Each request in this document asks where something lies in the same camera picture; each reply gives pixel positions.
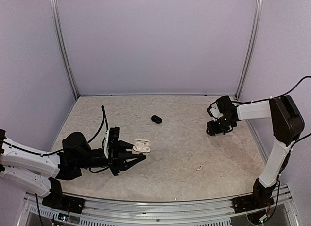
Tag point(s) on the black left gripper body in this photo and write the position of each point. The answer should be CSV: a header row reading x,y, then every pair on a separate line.
x,y
113,164

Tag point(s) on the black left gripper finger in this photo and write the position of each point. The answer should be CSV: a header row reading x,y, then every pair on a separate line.
x,y
131,160
124,146

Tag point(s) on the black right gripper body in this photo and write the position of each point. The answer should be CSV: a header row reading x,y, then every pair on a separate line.
x,y
223,126

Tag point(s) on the white earbud charging case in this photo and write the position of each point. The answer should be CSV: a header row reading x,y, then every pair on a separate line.
x,y
141,146

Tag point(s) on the black oval charging case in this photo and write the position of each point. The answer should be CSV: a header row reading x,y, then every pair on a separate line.
x,y
156,119

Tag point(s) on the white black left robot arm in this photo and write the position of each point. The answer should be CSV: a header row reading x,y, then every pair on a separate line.
x,y
41,172

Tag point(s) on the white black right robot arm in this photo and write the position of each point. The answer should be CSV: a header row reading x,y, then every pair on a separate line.
x,y
284,121

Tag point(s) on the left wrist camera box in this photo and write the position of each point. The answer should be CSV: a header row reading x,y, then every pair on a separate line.
x,y
111,138

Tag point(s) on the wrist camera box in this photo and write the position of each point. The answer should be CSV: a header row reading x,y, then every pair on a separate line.
x,y
220,106
111,138

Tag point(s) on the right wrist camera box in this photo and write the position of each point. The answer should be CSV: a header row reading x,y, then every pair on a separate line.
x,y
220,106

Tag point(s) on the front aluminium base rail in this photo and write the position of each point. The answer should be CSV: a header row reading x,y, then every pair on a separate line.
x,y
212,212

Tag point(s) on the left aluminium frame post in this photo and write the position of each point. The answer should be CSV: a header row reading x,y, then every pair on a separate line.
x,y
62,48

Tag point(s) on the aluminium frame post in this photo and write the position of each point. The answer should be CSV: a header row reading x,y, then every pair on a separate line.
x,y
62,48
250,48

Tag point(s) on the right aluminium frame post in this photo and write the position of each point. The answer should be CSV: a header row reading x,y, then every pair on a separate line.
x,y
250,48

